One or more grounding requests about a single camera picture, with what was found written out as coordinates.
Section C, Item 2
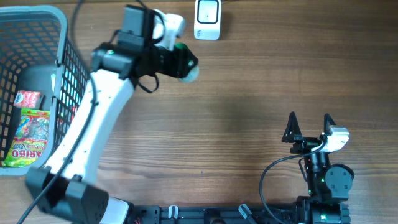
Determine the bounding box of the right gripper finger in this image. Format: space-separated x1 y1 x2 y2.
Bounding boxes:
323 113 336 136
281 111 302 143

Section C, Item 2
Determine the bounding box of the green lid jar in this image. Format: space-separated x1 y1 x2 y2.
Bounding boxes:
174 43 199 83

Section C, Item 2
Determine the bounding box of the small red candy box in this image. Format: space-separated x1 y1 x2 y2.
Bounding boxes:
14 90 44 109

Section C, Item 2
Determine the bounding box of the green Haribo gummy bag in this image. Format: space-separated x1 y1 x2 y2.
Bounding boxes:
4 108 50 167

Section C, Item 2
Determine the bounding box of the light blue tissue pack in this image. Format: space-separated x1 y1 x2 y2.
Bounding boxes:
50 73 57 95

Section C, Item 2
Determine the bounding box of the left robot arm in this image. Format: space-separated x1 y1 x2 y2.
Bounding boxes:
25 5 199 223

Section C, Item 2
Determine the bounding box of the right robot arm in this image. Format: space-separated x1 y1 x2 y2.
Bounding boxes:
282 112 354 224

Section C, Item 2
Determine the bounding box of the white barcode scanner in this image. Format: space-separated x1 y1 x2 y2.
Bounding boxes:
194 0 221 40

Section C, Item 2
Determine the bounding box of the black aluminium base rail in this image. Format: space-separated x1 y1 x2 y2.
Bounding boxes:
124 203 351 224

